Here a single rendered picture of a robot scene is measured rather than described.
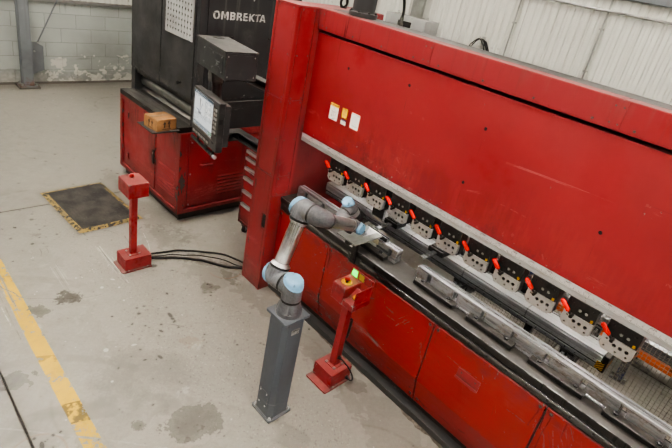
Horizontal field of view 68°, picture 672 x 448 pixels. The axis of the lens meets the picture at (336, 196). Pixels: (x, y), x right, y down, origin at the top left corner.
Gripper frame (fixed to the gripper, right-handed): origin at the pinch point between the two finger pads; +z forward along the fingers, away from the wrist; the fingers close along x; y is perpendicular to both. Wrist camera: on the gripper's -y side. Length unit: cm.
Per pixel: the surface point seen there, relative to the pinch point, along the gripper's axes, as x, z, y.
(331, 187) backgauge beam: 69, 24, 22
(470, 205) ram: -64, -31, 41
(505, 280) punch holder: -98, -8, 23
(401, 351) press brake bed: -57, 45, -38
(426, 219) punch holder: -39.3, -15.4, 26.4
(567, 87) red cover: -91, -90, 91
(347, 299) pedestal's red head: -23.9, 5.6, -39.8
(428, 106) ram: -19, -65, 68
